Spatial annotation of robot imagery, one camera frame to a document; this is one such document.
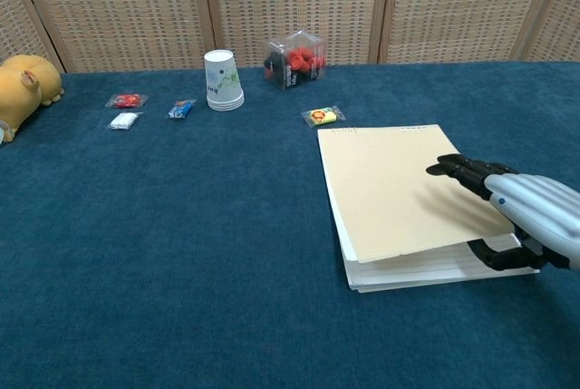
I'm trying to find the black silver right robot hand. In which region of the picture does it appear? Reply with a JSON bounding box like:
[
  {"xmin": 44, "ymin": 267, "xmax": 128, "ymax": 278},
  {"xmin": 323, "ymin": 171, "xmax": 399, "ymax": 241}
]
[{"xmin": 424, "ymin": 153, "xmax": 580, "ymax": 272}]

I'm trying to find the cream notepad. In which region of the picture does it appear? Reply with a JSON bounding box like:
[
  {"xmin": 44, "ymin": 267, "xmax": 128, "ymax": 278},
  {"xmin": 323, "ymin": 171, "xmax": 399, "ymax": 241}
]
[{"xmin": 316, "ymin": 123, "xmax": 541, "ymax": 294}]

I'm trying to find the yellow candy packet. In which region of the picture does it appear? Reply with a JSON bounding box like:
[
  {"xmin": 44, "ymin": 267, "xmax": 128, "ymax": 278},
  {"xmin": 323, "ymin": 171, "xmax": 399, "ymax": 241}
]
[{"xmin": 302, "ymin": 106, "xmax": 346, "ymax": 128}]

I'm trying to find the clear box with red pieces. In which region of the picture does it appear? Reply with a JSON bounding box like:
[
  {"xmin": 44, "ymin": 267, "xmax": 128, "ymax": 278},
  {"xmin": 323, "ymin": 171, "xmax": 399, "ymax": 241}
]
[{"xmin": 263, "ymin": 29, "xmax": 328, "ymax": 92}]

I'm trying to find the white paper cup stack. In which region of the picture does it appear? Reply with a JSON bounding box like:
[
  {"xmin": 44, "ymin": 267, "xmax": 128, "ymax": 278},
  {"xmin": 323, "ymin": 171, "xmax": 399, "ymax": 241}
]
[{"xmin": 203, "ymin": 49, "xmax": 246, "ymax": 112}]

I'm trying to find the blue table cloth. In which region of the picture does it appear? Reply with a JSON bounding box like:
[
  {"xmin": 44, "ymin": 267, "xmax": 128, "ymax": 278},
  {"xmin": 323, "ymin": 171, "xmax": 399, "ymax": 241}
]
[{"xmin": 0, "ymin": 60, "xmax": 580, "ymax": 389}]

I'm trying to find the blue candy packet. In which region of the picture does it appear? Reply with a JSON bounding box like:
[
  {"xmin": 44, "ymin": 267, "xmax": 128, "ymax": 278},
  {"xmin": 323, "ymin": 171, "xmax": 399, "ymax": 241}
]
[{"xmin": 167, "ymin": 98, "xmax": 198, "ymax": 120}]

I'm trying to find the white candy packet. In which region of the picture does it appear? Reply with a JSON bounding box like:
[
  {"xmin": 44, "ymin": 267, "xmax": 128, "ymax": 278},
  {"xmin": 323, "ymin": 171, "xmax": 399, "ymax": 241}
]
[{"xmin": 107, "ymin": 111, "xmax": 143, "ymax": 131}]

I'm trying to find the red candy packet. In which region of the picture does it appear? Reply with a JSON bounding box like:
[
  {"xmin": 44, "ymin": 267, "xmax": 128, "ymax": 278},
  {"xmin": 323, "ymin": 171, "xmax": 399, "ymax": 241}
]
[{"xmin": 105, "ymin": 92, "xmax": 150, "ymax": 110}]

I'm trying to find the woven bamboo folding screen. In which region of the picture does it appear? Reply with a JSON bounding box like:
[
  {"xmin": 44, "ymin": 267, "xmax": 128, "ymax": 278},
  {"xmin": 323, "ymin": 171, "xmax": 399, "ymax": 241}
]
[{"xmin": 0, "ymin": 0, "xmax": 580, "ymax": 73}]

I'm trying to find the yellow plush toy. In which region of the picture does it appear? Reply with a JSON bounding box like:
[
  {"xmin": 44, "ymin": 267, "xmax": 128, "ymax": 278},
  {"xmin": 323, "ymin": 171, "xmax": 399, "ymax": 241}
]
[{"xmin": 0, "ymin": 54, "xmax": 65, "ymax": 144}]

